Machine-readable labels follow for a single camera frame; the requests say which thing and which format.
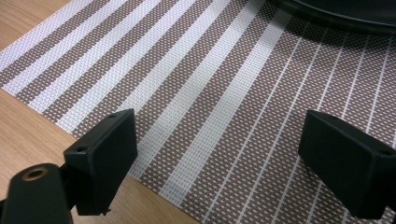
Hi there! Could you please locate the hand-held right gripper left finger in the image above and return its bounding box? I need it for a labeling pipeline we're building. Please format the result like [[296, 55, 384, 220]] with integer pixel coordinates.
[[63, 108, 139, 217]]

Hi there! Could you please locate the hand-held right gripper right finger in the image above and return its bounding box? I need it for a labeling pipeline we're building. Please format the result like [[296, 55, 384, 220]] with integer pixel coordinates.
[[297, 109, 396, 220]]

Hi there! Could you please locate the striped woven placemat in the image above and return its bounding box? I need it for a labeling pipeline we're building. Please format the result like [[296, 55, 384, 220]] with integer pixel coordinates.
[[0, 0, 396, 224]]

